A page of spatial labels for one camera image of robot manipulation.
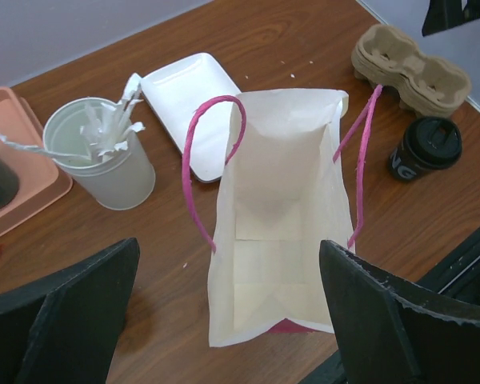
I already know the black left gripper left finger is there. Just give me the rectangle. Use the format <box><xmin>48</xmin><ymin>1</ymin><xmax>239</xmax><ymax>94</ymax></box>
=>
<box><xmin>0</xmin><ymin>238</ymin><xmax>140</xmax><ymax>383</ymax></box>

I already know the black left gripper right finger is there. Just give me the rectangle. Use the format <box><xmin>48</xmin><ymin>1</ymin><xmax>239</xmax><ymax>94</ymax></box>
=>
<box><xmin>319</xmin><ymin>240</ymin><xmax>480</xmax><ymax>383</ymax></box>

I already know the dark brown coffee cup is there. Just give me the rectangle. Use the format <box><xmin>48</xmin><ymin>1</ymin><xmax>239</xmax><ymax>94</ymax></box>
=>
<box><xmin>387</xmin><ymin>139</ymin><xmax>428</xmax><ymax>182</ymax></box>

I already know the black coffee lid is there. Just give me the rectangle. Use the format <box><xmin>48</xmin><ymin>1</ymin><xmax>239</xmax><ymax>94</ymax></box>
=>
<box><xmin>402</xmin><ymin>117</ymin><xmax>462</xmax><ymax>170</ymax></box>

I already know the pink cakes paper bag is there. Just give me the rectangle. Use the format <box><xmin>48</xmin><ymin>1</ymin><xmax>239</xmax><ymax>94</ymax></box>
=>
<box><xmin>182</xmin><ymin>89</ymin><xmax>381</xmax><ymax>347</ymax></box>

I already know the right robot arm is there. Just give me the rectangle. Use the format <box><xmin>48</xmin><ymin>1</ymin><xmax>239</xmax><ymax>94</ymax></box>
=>
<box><xmin>421</xmin><ymin>0</ymin><xmax>480</xmax><ymax>37</ymax></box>

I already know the frosted white utensil cup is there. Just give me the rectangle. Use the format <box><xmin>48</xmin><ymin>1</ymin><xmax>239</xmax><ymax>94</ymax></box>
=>
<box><xmin>42</xmin><ymin>97</ymin><xmax>156</xmax><ymax>210</ymax></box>

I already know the wrapped white utensil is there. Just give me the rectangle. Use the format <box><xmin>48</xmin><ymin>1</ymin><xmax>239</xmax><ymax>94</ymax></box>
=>
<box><xmin>0</xmin><ymin>73</ymin><xmax>145</xmax><ymax>166</ymax></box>

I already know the salmon pink tray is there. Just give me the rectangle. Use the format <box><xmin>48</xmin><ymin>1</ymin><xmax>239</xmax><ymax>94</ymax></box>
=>
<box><xmin>0</xmin><ymin>86</ymin><xmax>73</xmax><ymax>237</ymax></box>

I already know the cardboard cup carrier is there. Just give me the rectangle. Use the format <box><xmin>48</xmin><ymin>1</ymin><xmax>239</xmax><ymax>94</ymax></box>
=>
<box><xmin>351</xmin><ymin>24</ymin><xmax>472</xmax><ymax>118</ymax></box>

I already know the white rectangular plate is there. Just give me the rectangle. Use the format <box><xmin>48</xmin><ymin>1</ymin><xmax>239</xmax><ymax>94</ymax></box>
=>
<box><xmin>141</xmin><ymin>52</ymin><xmax>240</xmax><ymax>182</ymax></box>

